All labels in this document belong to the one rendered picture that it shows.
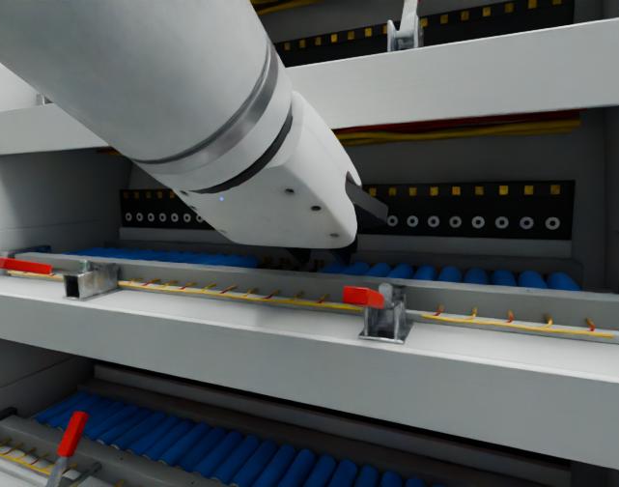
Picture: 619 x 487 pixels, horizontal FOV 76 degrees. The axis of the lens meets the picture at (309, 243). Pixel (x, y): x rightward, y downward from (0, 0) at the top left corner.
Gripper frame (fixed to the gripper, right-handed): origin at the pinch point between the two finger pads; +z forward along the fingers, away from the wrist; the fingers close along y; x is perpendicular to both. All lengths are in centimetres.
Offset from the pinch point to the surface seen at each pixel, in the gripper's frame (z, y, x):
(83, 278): -5.5, -18.6, -6.6
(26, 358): 5.5, -37.6, -14.8
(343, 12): 6.1, -5.3, 34.7
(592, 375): -5.2, 17.6, -8.5
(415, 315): -1.4, 8.5, -5.8
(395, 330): -5.3, 8.0, -7.6
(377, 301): -9.5, 7.7, -7.0
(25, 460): 4.0, -29.5, -23.9
